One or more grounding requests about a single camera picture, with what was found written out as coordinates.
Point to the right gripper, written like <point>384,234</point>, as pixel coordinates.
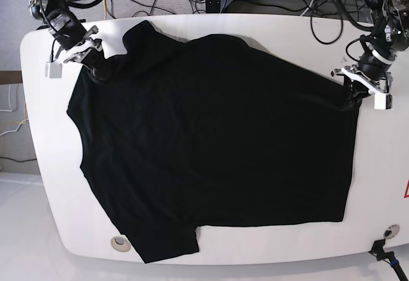
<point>79,46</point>

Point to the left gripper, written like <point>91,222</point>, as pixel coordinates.
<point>369,76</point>

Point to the black T-shirt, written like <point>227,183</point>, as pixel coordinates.
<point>211,132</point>

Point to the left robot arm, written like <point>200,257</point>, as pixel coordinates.
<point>386,37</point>

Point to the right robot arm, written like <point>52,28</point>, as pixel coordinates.
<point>46,10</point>

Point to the red warning sticker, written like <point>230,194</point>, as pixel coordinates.
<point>406,194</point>

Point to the right table grommet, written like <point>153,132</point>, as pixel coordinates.
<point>391,231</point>

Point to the table grommet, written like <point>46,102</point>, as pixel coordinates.
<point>120,244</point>
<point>391,231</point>

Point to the left table grommet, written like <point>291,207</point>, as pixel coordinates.
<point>120,244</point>

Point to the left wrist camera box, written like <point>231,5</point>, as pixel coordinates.
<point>383,101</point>

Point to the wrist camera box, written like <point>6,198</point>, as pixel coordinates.
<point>53,70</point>
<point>383,101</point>

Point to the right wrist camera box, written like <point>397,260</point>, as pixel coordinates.
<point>53,70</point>

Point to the black clamp with cable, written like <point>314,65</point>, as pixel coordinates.
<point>377,250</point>

